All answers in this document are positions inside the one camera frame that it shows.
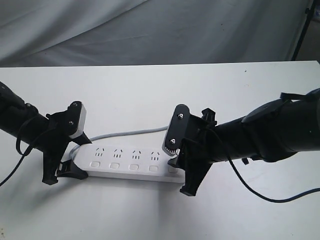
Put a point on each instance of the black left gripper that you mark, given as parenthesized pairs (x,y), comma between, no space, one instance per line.
(54,142)

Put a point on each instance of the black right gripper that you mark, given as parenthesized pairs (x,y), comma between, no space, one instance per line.
(192,156)

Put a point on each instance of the white power strip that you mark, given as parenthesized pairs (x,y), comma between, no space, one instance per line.
(130,163)

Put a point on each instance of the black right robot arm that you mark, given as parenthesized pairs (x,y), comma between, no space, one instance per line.
(275,131)

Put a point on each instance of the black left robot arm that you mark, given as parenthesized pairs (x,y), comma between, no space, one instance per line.
(21,120)

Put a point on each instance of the grey backdrop cloth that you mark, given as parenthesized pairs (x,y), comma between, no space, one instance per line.
(55,33)

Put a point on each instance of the black tripod stand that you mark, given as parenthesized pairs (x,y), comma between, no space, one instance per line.
(309,12)

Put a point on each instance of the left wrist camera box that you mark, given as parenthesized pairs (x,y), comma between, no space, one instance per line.
(76,117)

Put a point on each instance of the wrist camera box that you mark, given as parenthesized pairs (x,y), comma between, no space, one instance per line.
(76,117)
(176,130)

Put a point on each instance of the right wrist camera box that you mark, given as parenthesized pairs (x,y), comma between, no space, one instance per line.
(176,130)

